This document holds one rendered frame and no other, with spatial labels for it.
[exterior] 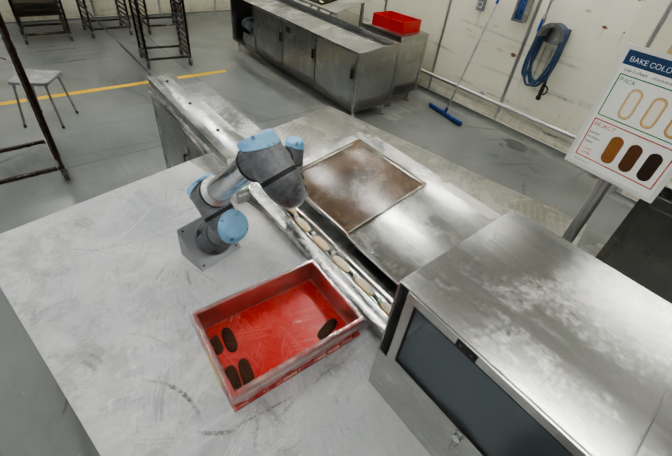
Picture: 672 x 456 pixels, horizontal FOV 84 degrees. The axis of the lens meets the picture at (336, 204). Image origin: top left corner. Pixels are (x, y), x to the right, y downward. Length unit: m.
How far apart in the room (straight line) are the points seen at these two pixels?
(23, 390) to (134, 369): 1.20
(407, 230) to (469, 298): 0.75
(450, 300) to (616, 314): 0.39
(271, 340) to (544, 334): 0.82
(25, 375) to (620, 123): 2.86
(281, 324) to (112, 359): 0.53
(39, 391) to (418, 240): 1.96
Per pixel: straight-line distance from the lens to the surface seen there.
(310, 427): 1.25
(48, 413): 2.43
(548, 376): 0.92
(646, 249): 2.75
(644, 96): 1.66
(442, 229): 1.68
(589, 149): 1.74
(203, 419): 1.28
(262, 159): 1.05
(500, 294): 1.00
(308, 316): 1.42
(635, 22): 4.64
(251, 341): 1.37
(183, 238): 1.57
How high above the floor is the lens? 1.99
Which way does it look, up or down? 38 degrees down
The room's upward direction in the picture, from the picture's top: 7 degrees clockwise
